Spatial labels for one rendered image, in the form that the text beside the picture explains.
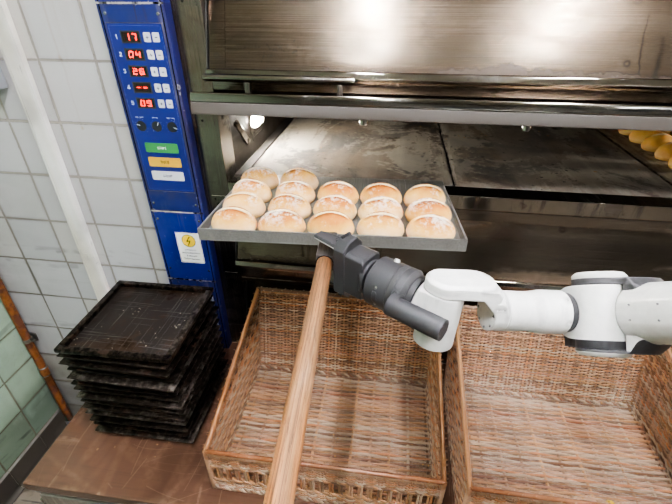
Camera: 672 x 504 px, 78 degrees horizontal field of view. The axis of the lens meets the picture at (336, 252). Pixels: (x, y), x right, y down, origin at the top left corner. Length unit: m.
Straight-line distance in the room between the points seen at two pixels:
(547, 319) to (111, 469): 1.10
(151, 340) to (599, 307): 0.95
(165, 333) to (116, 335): 0.12
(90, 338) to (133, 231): 0.37
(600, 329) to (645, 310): 0.07
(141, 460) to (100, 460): 0.11
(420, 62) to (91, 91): 0.81
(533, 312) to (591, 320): 0.09
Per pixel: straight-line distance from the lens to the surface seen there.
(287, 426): 0.51
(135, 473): 1.31
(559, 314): 0.75
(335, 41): 1.03
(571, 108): 0.95
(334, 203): 0.92
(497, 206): 1.15
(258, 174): 1.10
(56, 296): 1.77
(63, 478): 1.38
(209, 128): 1.16
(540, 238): 1.24
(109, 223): 1.44
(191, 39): 1.12
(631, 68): 1.11
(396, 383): 1.37
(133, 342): 1.15
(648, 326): 0.72
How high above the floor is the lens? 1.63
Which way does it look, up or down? 32 degrees down
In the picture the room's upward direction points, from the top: straight up
